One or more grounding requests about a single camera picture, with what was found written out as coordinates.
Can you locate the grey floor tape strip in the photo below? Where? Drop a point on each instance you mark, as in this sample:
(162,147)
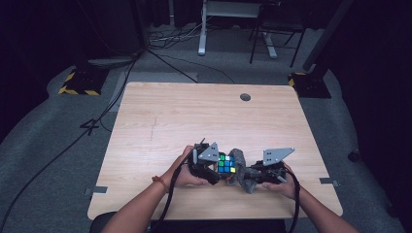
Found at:
(98,190)
(327,181)

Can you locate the black yellow striped stand base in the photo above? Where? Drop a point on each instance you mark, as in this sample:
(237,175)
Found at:
(83,82)
(311,85)

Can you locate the grey cloth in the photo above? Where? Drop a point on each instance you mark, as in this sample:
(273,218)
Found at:
(239,161)

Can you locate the black metal chair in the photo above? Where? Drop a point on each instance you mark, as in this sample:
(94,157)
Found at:
(280,19)

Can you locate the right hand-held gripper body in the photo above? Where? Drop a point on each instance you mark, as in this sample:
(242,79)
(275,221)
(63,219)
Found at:
(275,155)

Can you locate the person's left hand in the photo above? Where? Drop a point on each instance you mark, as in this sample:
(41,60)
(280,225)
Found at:
(181,173)

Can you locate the grey round table grommet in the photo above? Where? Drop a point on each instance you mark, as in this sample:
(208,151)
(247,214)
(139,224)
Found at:
(245,97)

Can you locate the person's right hand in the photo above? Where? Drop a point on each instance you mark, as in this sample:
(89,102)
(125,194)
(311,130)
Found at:
(290,187)

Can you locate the dark slanted stand pole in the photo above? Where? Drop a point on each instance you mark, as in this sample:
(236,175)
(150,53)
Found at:
(327,32)

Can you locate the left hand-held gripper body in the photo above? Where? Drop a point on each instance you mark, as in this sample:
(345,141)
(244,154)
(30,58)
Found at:
(207,153)

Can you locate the multicoloured puzzle cube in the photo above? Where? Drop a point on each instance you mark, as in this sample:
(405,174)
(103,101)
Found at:
(226,163)

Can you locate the white desk frame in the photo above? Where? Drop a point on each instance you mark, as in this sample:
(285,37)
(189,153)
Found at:
(202,35)

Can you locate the person's dark clothing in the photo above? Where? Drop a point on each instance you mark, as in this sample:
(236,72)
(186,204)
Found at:
(220,227)

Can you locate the small black floor object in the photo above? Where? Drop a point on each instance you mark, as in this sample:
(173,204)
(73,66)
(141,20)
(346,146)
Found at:
(353,155)

